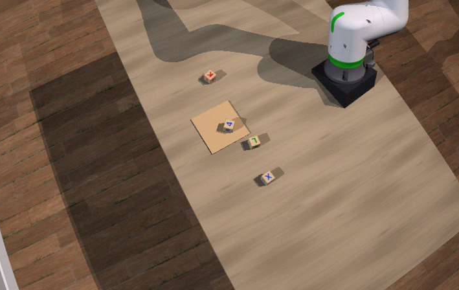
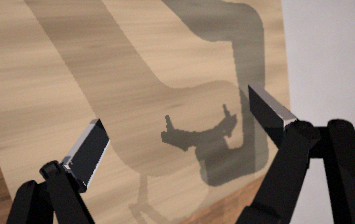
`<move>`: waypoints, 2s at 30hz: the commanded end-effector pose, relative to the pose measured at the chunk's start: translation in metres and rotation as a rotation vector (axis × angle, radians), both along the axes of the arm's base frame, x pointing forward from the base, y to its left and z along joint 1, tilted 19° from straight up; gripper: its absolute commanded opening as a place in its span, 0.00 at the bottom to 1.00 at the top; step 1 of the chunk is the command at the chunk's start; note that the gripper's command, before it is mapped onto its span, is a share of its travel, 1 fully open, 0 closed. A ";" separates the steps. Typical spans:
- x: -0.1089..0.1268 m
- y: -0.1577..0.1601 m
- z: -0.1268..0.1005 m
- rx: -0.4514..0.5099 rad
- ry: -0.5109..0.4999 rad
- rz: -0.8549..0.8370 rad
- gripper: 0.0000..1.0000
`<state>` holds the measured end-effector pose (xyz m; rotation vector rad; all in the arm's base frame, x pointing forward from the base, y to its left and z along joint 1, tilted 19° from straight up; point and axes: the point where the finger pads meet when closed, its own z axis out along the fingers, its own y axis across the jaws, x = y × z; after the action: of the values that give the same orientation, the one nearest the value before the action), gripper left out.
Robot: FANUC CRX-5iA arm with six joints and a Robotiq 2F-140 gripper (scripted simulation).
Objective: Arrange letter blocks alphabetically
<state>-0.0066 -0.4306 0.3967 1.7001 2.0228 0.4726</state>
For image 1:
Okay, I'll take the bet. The tan flat mat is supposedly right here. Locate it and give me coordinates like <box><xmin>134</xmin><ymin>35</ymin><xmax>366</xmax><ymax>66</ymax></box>
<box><xmin>191</xmin><ymin>100</ymin><xmax>250</xmax><ymax>154</ymax></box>

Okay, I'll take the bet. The cream block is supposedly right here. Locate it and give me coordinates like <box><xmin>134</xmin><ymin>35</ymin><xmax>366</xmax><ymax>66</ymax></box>
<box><xmin>248</xmin><ymin>135</ymin><xmax>260</xmax><ymax>150</ymax></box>
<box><xmin>261</xmin><ymin>171</ymin><xmax>275</xmax><ymax>185</ymax></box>
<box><xmin>223</xmin><ymin>119</ymin><xmax>235</xmax><ymax>133</ymax></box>
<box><xmin>204</xmin><ymin>70</ymin><xmax>216</xmax><ymax>84</ymax></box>

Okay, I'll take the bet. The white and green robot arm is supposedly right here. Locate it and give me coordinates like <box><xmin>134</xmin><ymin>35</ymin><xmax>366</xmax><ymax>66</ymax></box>
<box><xmin>324</xmin><ymin>0</ymin><xmax>409</xmax><ymax>84</ymax></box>

